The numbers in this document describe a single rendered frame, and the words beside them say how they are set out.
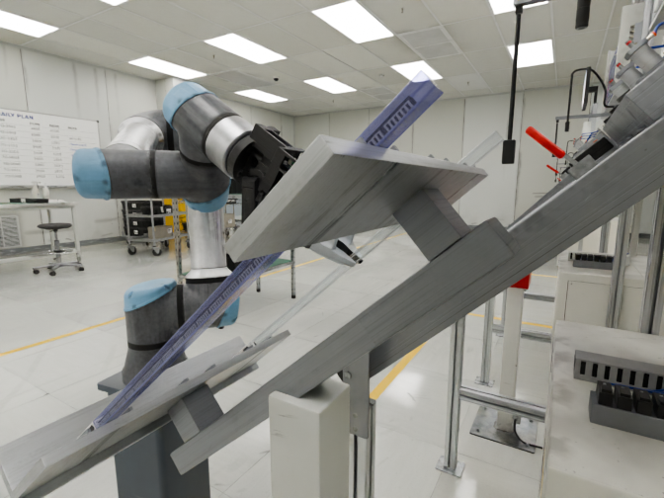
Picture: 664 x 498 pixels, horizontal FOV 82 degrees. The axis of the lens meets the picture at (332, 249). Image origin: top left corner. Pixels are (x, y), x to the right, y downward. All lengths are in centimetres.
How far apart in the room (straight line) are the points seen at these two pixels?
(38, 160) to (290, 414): 717
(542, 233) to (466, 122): 916
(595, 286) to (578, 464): 143
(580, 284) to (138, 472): 182
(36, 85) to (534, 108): 896
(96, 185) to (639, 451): 89
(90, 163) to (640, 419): 92
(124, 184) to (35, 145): 681
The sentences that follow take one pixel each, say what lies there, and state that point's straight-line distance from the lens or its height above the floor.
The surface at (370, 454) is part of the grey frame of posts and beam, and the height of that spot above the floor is 55.
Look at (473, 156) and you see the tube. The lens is 40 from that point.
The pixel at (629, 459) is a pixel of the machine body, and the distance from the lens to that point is 76.
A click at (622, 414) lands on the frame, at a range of 82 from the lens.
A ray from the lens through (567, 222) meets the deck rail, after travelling 57.
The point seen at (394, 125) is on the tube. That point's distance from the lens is 19.
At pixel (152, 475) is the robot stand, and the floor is 34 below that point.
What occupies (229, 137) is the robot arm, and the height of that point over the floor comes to 107.
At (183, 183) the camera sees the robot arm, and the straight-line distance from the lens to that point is 64.
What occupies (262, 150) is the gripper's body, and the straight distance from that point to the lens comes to 51.
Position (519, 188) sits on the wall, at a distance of 942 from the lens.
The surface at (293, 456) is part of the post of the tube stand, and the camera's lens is 42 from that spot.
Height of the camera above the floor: 101
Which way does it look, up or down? 9 degrees down
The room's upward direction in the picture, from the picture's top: straight up
